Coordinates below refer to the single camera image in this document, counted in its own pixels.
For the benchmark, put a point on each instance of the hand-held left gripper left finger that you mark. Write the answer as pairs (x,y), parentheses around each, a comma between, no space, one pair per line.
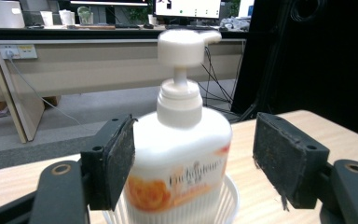
(105,168)

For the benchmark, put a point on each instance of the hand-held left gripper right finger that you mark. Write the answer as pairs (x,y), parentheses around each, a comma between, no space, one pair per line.
(289,161)

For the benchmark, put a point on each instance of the white pump bottle orange label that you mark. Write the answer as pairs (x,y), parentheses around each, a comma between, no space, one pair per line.
(180,149)

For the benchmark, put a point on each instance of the white slotted plastic basket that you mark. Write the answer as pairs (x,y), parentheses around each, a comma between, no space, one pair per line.
(180,216)

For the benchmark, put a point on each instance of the long beige desk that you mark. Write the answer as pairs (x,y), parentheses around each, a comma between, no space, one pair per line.
(105,71)

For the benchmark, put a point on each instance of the black curtain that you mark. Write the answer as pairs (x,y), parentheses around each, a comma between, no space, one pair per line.
(317,62)

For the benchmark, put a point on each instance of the black keyboard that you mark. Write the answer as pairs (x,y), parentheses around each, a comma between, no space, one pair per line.
(127,26)

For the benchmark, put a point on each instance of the black computer mouse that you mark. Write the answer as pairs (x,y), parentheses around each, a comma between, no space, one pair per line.
(148,26)

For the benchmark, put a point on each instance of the glass jar with plant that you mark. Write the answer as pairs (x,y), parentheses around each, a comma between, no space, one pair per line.
(85,16)

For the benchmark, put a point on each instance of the white cup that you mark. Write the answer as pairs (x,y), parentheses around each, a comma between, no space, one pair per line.
(47,18)
(66,17)

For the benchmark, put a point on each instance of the computer monitor white screen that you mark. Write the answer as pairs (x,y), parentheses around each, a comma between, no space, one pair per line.
(188,7)

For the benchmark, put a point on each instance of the white box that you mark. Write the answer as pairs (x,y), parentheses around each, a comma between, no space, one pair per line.
(1,14)

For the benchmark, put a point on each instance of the white wall power outlet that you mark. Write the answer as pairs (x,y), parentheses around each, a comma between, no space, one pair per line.
(18,51)

